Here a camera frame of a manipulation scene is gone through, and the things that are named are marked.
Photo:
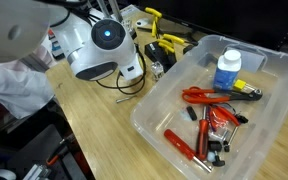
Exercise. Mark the small yellow block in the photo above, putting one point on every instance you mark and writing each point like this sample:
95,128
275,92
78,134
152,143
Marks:
240,85

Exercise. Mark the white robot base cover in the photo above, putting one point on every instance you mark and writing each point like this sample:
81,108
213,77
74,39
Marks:
14,90

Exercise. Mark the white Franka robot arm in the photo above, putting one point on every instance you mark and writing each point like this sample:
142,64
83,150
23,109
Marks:
84,43

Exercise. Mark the clear plastic storage bin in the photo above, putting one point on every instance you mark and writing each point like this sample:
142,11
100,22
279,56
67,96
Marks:
170,110

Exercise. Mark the black hex key stand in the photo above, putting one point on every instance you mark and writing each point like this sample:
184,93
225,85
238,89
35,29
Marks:
157,53

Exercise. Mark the small black rectangular piece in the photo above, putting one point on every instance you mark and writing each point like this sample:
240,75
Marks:
191,113

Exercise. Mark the clear block black holder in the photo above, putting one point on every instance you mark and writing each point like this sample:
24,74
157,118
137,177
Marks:
128,26

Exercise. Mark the grey metal monitor stand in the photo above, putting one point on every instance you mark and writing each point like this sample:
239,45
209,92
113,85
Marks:
115,10

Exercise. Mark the white bottle blue label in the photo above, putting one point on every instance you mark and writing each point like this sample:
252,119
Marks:
227,70

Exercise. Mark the small clear plastic bag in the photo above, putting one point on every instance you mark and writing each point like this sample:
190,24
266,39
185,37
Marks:
219,132

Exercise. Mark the small black cube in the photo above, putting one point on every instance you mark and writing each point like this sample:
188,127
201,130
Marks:
214,145

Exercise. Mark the small white ball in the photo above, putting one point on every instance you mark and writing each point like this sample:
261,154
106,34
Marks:
211,156

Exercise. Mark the silver tool black tip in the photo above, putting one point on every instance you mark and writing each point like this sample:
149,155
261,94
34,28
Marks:
232,135

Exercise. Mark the small black connector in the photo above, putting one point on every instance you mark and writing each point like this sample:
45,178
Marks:
241,118

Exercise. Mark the black knob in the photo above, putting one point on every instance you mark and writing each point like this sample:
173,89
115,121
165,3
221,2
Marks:
219,162

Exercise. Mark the large black monitor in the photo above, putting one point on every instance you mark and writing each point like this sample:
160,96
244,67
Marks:
234,16

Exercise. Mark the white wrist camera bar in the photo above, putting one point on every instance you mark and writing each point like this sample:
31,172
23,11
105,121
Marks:
130,65

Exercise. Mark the silver metal bracket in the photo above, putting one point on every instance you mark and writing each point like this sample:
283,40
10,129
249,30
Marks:
37,171

